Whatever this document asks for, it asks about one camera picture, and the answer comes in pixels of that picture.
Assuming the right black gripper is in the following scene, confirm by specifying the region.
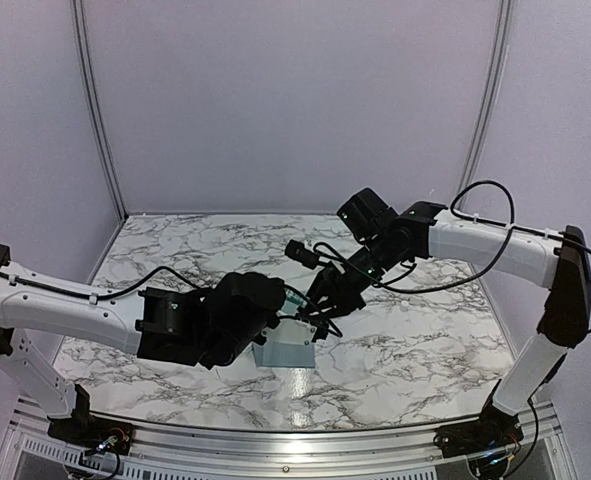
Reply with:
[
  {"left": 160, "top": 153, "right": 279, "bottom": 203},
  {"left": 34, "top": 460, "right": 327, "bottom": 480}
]
[{"left": 300, "top": 233, "right": 398, "bottom": 321}]

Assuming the white green glue stick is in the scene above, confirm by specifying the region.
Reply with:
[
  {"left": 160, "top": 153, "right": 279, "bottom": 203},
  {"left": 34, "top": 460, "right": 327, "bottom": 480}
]
[{"left": 280, "top": 289, "right": 306, "bottom": 316}]

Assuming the blue-grey envelope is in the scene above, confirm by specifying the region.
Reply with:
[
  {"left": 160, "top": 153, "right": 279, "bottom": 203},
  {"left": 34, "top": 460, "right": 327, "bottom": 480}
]
[{"left": 252, "top": 335, "right": 315, "bottom": 369}]

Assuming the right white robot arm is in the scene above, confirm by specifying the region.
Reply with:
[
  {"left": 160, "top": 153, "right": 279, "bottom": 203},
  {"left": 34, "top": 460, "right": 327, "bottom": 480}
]
[{"left": 307, "top": 188, "right": 591, "bottom": 448}]

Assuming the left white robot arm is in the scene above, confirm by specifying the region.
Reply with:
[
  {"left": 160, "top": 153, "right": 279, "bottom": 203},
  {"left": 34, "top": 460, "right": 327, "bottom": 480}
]
[{"left": 0, "top": 244, "right": 286, "bottom": 445}]

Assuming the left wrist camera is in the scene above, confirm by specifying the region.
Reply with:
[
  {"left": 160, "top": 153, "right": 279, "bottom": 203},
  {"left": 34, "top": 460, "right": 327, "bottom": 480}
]
[{"left": 260, "top": 318, "right": 322, "bottom": 346}]

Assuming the aluminium front rail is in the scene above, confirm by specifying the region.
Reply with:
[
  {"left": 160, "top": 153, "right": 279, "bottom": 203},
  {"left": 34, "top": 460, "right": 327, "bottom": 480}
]
[{"left": 0, "top": 397, "right": 578, "bottom": 479}]

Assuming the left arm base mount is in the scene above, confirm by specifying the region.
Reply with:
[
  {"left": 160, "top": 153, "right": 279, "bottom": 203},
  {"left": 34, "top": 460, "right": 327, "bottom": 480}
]
[{"left": 47, "top": 415, "right": 135, "bottom": 456}]

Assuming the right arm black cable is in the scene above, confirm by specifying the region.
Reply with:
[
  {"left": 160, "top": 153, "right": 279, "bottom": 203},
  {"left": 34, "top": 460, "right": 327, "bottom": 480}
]
[{"left": 314, "top": 179, "right": 591, "bottom": 334}]

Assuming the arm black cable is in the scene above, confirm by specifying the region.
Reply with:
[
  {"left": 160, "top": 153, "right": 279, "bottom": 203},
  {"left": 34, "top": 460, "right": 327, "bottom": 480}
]
[
  {"left": 0, "top": 265, "right": 211, "bottom": 304},
  {"left": 314, "top": 179, "right": 591, "bottom": 334}
]

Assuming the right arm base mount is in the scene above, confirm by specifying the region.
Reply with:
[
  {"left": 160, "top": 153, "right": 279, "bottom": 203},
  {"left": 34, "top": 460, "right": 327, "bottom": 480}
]
[{"left": 433, "top": 419, "right": 524, "bottom": 458}]

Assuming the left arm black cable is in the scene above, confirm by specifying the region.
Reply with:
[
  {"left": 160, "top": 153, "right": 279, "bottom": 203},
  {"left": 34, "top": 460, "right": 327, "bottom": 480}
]
[{"left": 0, "top": 265, "right": 211, "bottom": 304}]

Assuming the right aluminium corner post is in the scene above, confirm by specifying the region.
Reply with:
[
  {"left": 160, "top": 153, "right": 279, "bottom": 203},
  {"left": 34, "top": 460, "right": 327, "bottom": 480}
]
[{"left": 456, "top": 0, "right": 514, "bottom": 193}]

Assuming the aluminium corner post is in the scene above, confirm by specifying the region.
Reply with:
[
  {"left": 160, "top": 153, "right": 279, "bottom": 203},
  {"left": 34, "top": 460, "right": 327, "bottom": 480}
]
[
  {"left": 456, "top": 0, "right": 514, "bottom": 193},
  {"left": 70, "top": 0, "right": 128, "bottom": 223}
]

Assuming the left aluminium corner post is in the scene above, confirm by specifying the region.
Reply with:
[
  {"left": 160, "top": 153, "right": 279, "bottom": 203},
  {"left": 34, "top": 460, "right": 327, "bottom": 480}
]
[{"left": 70, "top": 0, "right": 128, "bottom": 223}]

